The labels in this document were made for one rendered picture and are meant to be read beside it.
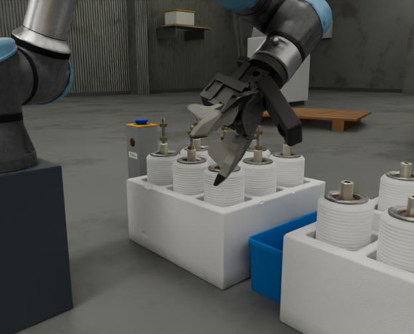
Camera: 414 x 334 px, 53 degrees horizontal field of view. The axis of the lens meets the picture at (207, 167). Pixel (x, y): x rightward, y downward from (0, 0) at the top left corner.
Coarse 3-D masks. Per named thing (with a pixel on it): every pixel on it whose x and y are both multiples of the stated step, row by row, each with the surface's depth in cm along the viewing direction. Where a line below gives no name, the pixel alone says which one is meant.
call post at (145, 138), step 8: (128, 128) 126; (136, 128) 123; (144, 128) 123; (152, 128) 125; (128, 136) 127; (136, 136) 123; (144, 136) 124; (152, 136) 126; (128, 144) 128; (136, 144) 124; (144, 144) 124; (152, 144) 126; (128, 152) 128; (136, 152) 125; (144, 152) 125; (128, 160) 129; (136, 160) 125; (144, 160) 125; (128, 168) 130; (136, 168) 126; (144, 168) 126; (136, 176) 127
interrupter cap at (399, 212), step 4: (392, 208) 67; (396, 208) 67; (400, 208) 67; (404, 208) 67; (388, 212) 65; (392, 212) 65; (396, 212) 65; (400, 212) 66; (404, 212) 66; (392, 216) 64; (396, 216) 63; (400, 216) 64; (404, 216) 63; (408, 216) 64; (404, 220) 62; (408, 220) 62; (412, 220) 62
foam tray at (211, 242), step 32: (128, 192) 115; (160, 192) 103; (288, 192) 102; (320, 192) 111; (160, 224) 105; (192, 224) 95; (224, 224) 88; (256, 224) 95; (192, 256) 97; (224, 256) 89; (224, 288) 91
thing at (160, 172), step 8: (152, 160) 109; (160, 160) 108; (168, 160) 109; (152, 168) 110; (160, 168) 109; (168, 168) 109; (152, 176) 110; (160, 176) 109; (168, 176) 110; (160, 184) 110; (168, 184) 110
